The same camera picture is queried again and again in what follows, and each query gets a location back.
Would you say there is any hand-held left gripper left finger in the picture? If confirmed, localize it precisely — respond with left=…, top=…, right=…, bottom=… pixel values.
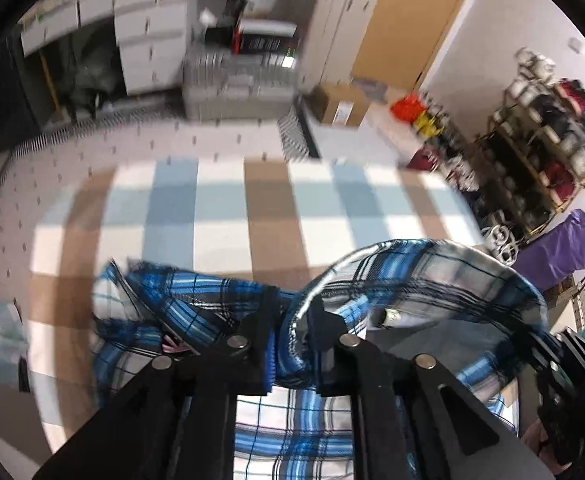
left=32, top=287, right=279, bottom=480

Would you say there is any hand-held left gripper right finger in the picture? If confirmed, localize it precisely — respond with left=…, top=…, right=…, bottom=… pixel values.
left=309, top=305, right=556, bottom=480

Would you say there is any blue plaid shirt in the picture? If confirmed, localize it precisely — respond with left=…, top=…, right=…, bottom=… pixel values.
left=92, top=237, right=559, bottom=480

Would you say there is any person's right hand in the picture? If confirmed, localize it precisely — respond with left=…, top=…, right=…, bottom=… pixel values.
left=520, top=417, right=556, bottom=458

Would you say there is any checkered tablecloth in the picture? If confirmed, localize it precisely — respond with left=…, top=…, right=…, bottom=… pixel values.
left=22, top=156, right=519, bottom=480

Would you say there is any purple bag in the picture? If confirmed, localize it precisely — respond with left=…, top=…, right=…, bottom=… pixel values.
left=511, top=208, right=585, bottom=294

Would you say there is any scattered shoes pile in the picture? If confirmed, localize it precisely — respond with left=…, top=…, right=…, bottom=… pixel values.
left=405, top=92, right=526, bottom=263

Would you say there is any closed cardboard box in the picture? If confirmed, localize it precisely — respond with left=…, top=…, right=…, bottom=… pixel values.
left=311, top=82, right=372, bottom=129

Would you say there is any red plastic bag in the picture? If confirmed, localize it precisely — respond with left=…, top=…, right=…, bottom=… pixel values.
left=389, top=92, right=426, bottom=122

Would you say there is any silver suitcase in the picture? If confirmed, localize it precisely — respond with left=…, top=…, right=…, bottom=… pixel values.
left=181, top=41, right=299, bottom=122

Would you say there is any shoe rack with shoes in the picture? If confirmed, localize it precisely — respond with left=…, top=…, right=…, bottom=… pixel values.
left=501, top=47, right=585, bottom=232

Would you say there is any black shoe box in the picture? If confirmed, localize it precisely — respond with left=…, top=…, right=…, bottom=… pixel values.
left=204, top=16, right=299, bottom=57

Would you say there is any black backpack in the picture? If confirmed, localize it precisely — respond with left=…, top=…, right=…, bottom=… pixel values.
left=69, top=44, right=124, bottom=112

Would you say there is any white desk with drawers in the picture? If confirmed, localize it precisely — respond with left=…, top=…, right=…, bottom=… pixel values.
left=20, top=0, right=199, bottom=97

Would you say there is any white suitcase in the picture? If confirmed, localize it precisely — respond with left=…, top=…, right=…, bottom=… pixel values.
left=297, top=0, right=379, bottom=94

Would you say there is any wooden door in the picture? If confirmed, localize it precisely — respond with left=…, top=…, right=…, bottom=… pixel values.
left=351, top=0, right=481, bottom=92

